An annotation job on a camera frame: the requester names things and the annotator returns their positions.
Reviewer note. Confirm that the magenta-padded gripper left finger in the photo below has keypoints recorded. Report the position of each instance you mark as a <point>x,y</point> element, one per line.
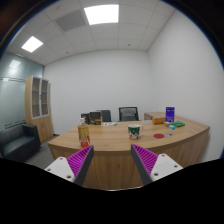
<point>78,160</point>

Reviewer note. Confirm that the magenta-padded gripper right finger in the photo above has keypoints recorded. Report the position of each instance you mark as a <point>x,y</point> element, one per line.
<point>146,160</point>

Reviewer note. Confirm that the orange drink bottle white cap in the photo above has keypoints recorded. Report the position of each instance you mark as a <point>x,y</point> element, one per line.
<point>83,135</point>

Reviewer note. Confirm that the flat round red coaster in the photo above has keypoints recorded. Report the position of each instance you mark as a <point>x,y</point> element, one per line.
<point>158,136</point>

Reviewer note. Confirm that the green mug with red print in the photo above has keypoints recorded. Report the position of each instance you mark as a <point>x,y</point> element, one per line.
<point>134,131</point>

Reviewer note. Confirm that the round silver desk grommet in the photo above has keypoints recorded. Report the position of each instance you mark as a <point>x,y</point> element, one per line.
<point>169,135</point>

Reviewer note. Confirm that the orange wooden box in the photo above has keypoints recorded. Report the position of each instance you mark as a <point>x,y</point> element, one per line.
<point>158,120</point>

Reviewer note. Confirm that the small light blue box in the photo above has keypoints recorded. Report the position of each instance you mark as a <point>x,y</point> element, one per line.
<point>171,127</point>

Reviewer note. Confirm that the small tan box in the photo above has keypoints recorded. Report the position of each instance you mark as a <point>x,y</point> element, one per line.
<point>166,123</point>

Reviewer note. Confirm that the small dark brown box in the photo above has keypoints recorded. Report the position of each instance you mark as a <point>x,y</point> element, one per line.
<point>85,118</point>

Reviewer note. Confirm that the large dark brown box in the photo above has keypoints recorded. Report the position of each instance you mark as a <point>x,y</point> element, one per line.
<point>95,118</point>

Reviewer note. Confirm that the white and green booklet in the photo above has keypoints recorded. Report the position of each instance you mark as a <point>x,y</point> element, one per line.
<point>109,124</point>

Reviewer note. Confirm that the green folded cloth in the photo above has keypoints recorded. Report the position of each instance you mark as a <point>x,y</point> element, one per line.
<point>178,124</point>

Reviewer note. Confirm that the black mesh office chair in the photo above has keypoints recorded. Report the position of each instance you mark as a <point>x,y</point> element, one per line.
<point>128,114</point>

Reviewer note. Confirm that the purple standing card box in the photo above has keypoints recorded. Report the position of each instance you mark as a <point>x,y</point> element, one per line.
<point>170,114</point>

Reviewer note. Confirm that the black leather sofa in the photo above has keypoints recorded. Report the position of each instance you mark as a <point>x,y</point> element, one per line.
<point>18,141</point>

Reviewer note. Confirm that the wooden cabinet with glass doors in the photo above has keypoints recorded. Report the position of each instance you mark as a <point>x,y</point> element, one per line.
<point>37,106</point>

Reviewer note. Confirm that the small ceiling light panel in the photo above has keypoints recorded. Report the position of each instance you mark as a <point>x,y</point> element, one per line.
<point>32,44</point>

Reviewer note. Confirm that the ceiling air vent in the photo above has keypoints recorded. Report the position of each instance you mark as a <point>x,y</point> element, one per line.
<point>71,20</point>

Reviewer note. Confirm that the large ceiling light panel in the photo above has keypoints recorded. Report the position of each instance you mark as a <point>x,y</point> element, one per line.
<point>101,14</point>

